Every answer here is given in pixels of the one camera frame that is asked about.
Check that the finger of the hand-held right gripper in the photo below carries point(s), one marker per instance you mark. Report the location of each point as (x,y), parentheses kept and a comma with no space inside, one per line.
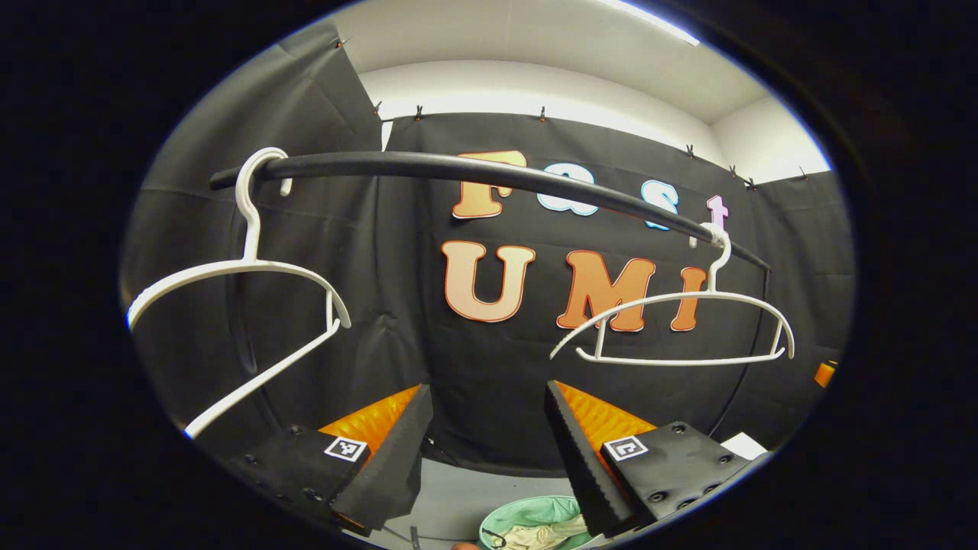
(825,374)

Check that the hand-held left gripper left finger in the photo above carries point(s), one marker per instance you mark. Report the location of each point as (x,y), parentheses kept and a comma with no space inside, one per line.
(390,466)

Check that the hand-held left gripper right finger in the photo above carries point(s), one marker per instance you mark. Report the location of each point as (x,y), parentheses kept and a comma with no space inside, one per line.
(584,458)

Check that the green laundry hamper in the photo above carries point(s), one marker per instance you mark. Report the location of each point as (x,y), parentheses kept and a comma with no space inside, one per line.
(519,510)

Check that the cream button shirt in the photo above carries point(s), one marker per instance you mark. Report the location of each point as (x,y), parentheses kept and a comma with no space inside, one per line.
(542,535)

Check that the white plastic hanger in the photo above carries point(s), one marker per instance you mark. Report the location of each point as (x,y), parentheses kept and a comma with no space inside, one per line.
(248,214)
(718,267)

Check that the black clothes rack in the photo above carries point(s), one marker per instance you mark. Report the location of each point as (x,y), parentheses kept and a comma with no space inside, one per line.
(458,166)

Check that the black backdrop cloth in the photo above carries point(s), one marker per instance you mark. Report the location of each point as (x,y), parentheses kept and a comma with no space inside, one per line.
(497,367)

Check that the ceiling light panel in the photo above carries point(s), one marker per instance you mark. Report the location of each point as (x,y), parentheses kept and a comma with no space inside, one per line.
(657,19)

